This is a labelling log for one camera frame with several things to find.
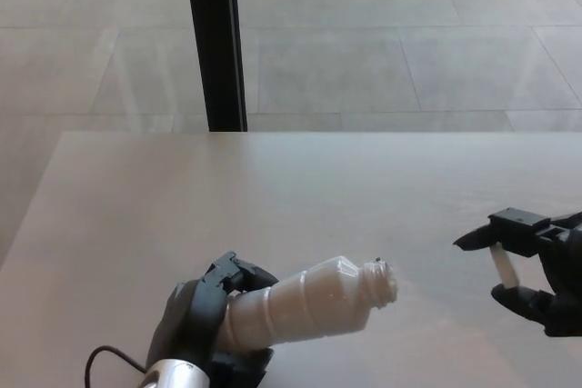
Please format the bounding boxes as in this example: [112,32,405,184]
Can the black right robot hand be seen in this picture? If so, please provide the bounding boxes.
[453,208,582,339]

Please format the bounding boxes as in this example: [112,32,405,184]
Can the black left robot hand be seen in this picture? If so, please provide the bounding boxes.
[145,250,281,388]

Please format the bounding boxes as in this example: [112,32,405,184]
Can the white screw cap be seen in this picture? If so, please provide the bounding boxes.
[490,245,521,290]

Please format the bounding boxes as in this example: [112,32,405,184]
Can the white plastic bottle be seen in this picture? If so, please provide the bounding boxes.
[217,254,400,347]

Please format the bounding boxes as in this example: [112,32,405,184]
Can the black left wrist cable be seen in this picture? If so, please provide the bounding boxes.
[85,345,149,388]

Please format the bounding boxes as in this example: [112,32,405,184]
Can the black vertical window post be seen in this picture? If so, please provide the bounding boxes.
[182,0,249,134]

